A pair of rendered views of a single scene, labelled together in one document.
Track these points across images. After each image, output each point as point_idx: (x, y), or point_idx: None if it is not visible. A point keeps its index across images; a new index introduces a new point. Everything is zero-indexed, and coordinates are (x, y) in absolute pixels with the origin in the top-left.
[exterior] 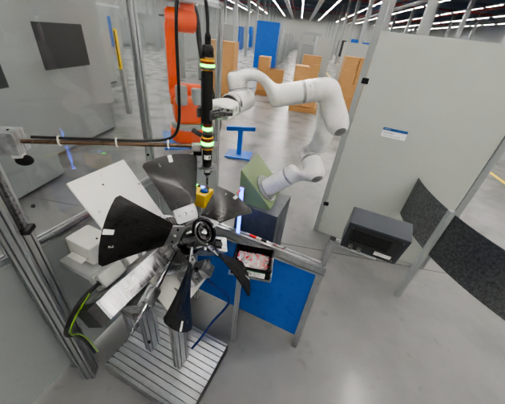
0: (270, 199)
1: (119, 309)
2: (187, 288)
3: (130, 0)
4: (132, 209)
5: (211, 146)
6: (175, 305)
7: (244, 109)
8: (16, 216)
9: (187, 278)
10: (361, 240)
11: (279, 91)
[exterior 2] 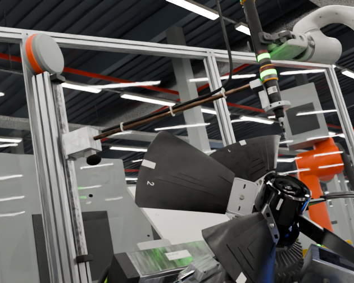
0: None
1: (153, 270)
2: (254, 240)
3: (210, 65)
4: (178, 144)
5: (272, 73)
6: (226, 233)
7: (321, 48)
8: (77, 235)
9: (254, 225)
10: None
11: None
